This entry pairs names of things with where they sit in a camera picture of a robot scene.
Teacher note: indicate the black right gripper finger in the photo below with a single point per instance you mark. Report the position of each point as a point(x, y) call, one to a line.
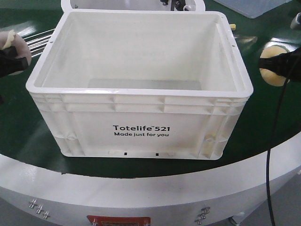
point(276, 64)

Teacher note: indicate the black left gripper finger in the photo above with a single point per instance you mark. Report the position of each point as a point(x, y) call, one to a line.
point(9, 63)

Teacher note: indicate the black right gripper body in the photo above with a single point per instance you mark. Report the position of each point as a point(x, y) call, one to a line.
point(293, 61)

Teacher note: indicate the yellow smiling plush ball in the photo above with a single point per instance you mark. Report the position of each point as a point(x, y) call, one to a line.
point(268, 76)

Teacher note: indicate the pink smiling plush ball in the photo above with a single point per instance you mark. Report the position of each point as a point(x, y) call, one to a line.
point(11, 38)

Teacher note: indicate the white plastic tote crate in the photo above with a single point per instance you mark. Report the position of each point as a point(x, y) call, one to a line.
point(141, 84)

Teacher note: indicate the chrome roller rails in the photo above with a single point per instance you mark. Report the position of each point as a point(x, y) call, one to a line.
point(38, 42)

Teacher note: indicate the clear plastic storage bin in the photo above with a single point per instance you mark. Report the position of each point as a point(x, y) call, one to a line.
point(252, 8)

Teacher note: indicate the black bearing mechanism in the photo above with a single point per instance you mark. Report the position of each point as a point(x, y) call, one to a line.
point(175, 5)

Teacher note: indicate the white round table base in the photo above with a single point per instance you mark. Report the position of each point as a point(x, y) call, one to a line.
point(67, 199)

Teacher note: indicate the red warning label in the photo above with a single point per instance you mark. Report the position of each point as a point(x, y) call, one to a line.
point(118, 221)

